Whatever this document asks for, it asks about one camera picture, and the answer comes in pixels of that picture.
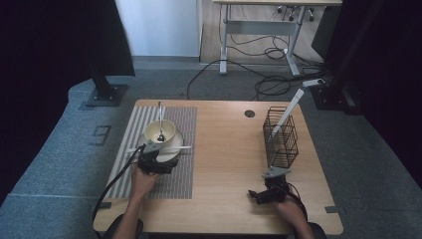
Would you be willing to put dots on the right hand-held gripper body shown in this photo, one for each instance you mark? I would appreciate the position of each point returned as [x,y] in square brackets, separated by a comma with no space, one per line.
[277,191]

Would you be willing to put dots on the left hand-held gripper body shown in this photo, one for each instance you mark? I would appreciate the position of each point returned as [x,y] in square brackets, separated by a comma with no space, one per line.
[151,162]

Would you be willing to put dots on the white plate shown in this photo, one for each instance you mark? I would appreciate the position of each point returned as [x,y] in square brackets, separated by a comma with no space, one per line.
[174,141]

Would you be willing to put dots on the person's left hand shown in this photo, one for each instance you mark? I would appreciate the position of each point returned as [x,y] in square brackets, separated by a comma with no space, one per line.
[142,185]

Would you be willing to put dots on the person's right hand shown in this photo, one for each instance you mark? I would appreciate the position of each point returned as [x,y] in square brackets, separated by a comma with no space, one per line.
[292,212]

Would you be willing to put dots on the cream bowl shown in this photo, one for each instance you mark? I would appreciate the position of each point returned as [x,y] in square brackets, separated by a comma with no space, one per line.
[151,131]

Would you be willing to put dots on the grey striped placemat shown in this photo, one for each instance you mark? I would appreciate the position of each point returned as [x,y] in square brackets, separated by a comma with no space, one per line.
[185,126]

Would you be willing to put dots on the metal spoon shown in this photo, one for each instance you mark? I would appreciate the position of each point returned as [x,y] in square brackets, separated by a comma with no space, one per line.
[160,116]

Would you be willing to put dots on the grey floor outlet cover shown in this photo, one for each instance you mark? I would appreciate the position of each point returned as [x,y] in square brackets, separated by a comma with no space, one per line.
[101,131]

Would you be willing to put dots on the grey tape piece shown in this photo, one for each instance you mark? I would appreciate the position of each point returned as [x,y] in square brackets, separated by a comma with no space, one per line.
[106,205]

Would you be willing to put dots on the long white utensil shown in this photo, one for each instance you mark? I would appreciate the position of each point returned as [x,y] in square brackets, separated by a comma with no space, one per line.
[292,106]

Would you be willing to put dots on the white power strip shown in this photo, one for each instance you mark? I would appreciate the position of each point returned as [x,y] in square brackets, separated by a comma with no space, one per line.
[313,82]

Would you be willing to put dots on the dark curtain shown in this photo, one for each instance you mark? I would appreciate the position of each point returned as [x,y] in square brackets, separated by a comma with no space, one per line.
[49,66]
[391,83]

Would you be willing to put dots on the white-legged desk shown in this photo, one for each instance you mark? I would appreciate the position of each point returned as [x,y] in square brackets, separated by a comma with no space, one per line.
[262,28]

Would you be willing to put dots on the dark panel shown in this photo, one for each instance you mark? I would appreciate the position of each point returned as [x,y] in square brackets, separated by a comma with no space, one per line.
[326,33]

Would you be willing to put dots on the office chair caster base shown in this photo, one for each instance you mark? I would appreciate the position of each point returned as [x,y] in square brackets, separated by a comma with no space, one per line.
[292,15]

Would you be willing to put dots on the black stand with base plate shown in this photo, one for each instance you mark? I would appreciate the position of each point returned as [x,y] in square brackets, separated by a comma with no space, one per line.
[106,94]

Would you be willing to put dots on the black metal frame stand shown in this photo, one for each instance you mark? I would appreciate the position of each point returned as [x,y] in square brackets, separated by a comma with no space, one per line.
[331,98]

